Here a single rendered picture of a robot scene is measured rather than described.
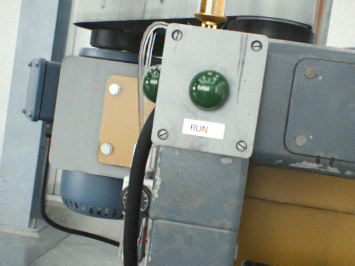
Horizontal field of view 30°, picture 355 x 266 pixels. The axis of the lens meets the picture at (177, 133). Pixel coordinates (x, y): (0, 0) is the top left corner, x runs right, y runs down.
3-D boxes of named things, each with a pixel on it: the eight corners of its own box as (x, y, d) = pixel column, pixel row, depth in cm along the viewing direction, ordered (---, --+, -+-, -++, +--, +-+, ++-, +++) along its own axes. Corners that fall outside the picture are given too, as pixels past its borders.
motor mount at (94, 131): (44, 168, 93) (59, 53, 92) (57, 164, 99) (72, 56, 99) (245, 199, 90) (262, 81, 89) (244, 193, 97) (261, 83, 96)
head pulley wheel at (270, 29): (222, 41, 64) (226, 15, 64) (225, 49, 73) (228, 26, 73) (316, 54, 63) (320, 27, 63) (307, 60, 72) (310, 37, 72)
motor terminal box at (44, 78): (25, 138, 94) (36, 56, 94) (18, 131, 104) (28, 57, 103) (82, 144, 97) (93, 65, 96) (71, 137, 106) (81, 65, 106)
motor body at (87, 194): (44, 212, 97) (66, 43, 96) (71, 198, 112) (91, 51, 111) (146, 228, 96) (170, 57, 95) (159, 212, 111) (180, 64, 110)
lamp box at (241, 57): (149, 144, 49) (167, 21, 48) (157, 141, 53) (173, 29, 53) (251, 159, 48) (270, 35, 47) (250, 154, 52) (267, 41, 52)
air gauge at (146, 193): (116, 214, 74) (121, 182, 73) (119, 212, 75) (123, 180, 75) (149, 219, 73) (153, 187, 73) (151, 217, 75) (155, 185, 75)
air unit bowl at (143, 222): (114, 266, 75) (121, 214, 75) (119, 260, 78) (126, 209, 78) (140, 271, 75) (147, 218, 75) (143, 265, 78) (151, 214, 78)
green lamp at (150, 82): (136, 101, 49) (141, 60, 49) (142, 101, 52) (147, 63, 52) (169, 105, 49) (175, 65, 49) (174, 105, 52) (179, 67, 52)
